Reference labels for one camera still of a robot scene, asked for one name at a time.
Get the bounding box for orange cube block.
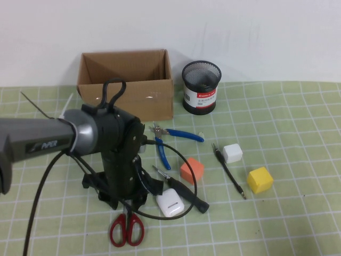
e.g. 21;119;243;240
180;157;205;186

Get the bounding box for black zip tie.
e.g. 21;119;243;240
21;91;57;120

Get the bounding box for yellow cube block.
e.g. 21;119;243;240
246;166;274;195

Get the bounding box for white earbuds case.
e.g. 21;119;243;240
156;188;184;218

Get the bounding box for red-handled scissors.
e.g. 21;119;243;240
109;199;145;247

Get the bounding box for white zip tie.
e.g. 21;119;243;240
59;92;78;156

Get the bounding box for black-handled screwdriver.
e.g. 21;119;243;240
152;165;210;214

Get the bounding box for brown cardboard box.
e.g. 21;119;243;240
76;49;175;122

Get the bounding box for black mesh pen holder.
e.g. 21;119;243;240
182;60;223;116

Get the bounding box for green checked tablecloth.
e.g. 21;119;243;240
0;81;341;256

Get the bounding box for slim black flexible bit driver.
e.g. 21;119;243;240
211;142;248;201

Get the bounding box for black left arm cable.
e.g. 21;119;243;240
22;77;199;256

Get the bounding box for white cube block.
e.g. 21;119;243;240
222;143;244;164

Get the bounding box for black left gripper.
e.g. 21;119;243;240
82;151;164;210

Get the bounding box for blue-handled cutting pliers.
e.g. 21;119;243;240
149;123;206;171

